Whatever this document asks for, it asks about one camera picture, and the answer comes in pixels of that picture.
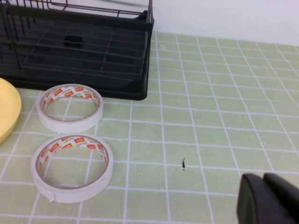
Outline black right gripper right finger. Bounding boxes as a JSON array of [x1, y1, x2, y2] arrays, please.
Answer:
[[263, 172, 299, 224]]

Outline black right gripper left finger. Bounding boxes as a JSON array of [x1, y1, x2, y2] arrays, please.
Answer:
[[236, 173, 298, 224]]

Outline yellow round plate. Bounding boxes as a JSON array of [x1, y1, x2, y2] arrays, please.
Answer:
[[0, 77, 22, 145]]

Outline white double-sided tape roll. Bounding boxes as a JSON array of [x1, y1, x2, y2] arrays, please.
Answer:
[[30, 133, 114, 203], [36, 83, 104, 133]]

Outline black wire dish rack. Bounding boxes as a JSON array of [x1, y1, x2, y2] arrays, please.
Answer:
[[0, 0, 155, 101]]

